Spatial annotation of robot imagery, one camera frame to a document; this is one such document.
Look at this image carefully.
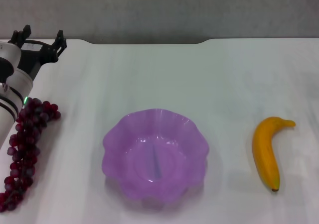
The dark red grape bunch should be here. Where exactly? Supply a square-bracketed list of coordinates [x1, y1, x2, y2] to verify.
[0, 98, 61, 213]

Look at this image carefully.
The purple scalloped plastic bowl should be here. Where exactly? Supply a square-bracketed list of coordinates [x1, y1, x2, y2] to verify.
[101, 108, 210, 212]

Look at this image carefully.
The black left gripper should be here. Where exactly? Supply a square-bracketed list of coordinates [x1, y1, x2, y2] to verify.
[10, 24, 68, 82]

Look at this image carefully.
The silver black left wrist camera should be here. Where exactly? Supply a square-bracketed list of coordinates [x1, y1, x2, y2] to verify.
[0, 41, 22, 83]

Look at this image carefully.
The yellow banana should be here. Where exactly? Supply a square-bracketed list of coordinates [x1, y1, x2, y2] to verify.
[252, 116, 297, 192]

